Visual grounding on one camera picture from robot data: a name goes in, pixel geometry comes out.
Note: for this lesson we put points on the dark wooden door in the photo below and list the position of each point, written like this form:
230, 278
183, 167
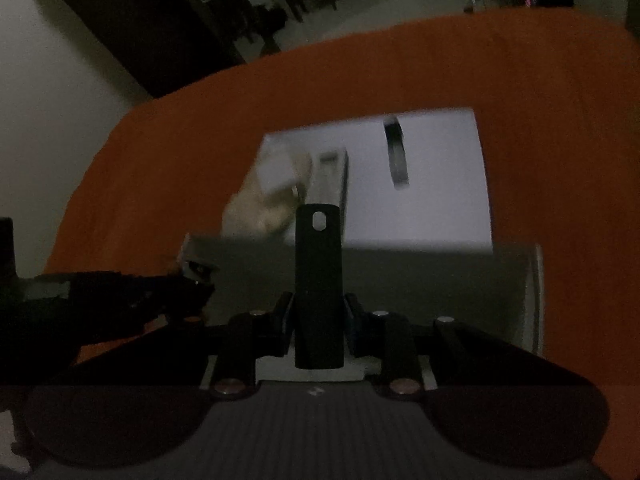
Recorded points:
140, 20

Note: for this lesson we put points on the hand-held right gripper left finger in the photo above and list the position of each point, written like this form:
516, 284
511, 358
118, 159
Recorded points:
284, 322

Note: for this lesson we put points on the grey stapler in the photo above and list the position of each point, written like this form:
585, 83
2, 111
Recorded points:
327, 180

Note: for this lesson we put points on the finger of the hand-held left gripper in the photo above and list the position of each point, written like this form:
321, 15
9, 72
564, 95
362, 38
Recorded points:
150, 284
125, 312

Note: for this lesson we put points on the orange cloth-covered desktop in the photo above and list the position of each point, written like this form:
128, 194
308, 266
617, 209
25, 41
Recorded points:
525, 75

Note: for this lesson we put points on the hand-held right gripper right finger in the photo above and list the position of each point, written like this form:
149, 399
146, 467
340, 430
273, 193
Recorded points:
353, 325

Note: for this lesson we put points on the beige crumpled cloth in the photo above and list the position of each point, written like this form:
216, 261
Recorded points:
255, 212

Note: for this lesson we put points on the white paper sheet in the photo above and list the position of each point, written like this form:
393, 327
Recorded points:
435, 200

